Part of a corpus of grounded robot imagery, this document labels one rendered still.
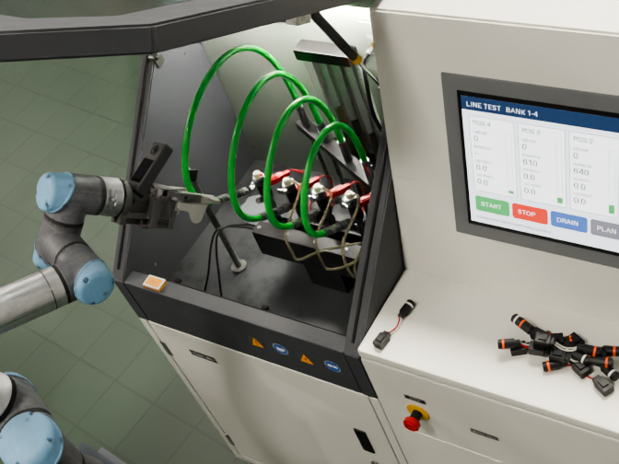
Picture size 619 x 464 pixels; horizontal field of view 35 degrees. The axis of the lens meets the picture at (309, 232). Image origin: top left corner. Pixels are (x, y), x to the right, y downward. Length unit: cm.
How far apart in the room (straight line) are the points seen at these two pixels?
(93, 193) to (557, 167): 84
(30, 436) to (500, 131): 105
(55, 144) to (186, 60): 225
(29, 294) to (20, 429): 34
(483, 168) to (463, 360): 37
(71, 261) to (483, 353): 79
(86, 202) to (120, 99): 280
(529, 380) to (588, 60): 60
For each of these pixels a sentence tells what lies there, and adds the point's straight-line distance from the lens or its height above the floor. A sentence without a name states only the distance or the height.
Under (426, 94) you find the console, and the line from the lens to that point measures 182.
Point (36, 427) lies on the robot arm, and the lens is 201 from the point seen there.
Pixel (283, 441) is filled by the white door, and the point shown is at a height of 34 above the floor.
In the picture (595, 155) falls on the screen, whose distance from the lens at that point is 174.
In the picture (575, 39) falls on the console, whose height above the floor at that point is 153.
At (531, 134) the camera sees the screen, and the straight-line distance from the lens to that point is 176.
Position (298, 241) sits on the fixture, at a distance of 224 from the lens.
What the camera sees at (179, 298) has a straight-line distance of 229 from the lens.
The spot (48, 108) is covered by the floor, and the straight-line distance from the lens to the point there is 487.
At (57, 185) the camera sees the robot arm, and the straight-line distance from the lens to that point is 186.
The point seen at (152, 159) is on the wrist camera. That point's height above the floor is 138.
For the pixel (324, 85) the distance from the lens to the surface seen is 230.
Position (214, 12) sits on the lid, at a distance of 143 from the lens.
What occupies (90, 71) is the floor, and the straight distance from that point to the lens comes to 495.
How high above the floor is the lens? 256
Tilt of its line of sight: 45 degrees down
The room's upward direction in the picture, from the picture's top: 24 degrees counter-clockwise
